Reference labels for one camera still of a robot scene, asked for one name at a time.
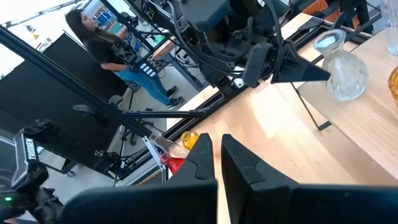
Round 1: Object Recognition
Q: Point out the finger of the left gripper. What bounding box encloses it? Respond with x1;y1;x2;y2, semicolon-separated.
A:
272;42;331;84
242;42;274;87

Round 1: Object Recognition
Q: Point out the black office chair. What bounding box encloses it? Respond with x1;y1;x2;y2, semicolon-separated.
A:
73;95;156;147

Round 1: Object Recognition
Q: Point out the clear tall slim glass vase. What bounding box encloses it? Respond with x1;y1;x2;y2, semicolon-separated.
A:
381;0;398;56

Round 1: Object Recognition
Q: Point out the clear bulbous glass bottle vase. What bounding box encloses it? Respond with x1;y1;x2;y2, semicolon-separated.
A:
313;29;368;103

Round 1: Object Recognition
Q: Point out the person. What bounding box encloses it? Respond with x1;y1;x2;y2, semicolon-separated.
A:
65;8;184;111

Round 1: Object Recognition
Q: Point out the black divider panel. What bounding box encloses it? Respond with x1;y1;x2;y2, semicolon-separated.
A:
0;32;137;178

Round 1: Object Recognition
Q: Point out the wooden shelf with black legs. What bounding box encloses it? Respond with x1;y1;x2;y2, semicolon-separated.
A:
292;29;398;180

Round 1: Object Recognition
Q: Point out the yellow small ribbed vase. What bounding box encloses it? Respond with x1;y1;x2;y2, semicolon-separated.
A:
180;130;200;151

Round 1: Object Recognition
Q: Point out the red round glass vase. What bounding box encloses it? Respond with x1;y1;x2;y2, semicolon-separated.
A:
160;152;186;175

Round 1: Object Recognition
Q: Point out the clear small glass vase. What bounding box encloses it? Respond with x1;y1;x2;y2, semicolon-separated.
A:
148;132;187;159

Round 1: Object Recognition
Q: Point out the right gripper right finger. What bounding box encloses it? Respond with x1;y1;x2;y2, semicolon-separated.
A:
221;133;398;224

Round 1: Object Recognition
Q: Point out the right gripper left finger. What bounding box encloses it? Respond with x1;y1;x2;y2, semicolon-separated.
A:
60;133;218;224

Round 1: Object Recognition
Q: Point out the silver frame bracket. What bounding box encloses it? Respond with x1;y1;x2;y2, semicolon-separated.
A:
142;135;170;184

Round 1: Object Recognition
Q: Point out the black aluminium table frame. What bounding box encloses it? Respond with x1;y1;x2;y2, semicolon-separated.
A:
0;0;383;187

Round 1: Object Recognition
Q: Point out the yellow wide ribbed vase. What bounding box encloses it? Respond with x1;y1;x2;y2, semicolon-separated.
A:
387;66;398;106

